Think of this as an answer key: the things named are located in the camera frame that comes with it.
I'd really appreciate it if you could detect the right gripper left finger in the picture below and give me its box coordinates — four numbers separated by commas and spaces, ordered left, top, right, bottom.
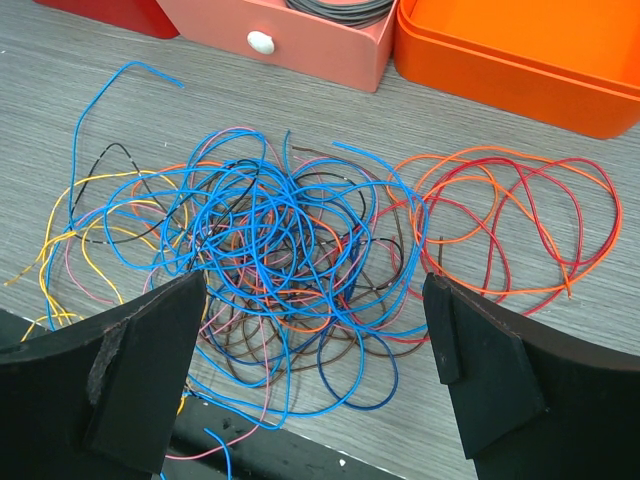
1, 272, 206, 479

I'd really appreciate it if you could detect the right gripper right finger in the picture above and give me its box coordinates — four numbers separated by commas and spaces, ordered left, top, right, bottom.
423, 274, 639, 479

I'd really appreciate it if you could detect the orange plastic box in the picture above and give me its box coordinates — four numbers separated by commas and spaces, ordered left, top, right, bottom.
394, 1, 639, 139

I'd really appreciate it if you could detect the red plastic box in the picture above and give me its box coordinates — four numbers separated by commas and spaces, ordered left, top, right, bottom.
35, 0, 179, 39

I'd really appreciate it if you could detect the salmon pink drawer box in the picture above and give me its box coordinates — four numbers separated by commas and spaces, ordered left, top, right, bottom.
159, 0, 396, 92

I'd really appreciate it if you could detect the pink wire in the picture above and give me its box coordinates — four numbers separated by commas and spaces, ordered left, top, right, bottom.
64, 127, 391, 461

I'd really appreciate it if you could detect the orange wire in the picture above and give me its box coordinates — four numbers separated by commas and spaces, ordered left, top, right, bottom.
130, 145, 624, 335

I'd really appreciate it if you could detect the dark blue wire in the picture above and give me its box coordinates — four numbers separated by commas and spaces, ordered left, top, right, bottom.
204, 299, 400, 410

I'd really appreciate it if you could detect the red wire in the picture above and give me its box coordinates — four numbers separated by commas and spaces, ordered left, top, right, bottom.
339, 157, 624, 346

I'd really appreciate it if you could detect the black wire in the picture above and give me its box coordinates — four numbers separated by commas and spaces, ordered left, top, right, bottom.
69, 142, 405, 301

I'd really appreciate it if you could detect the brown wire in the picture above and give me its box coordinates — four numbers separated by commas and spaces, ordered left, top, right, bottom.
197, 145, 446, 390

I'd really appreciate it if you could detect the grey coiled cable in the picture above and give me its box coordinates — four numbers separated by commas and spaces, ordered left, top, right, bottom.
284, 0, 396, 30

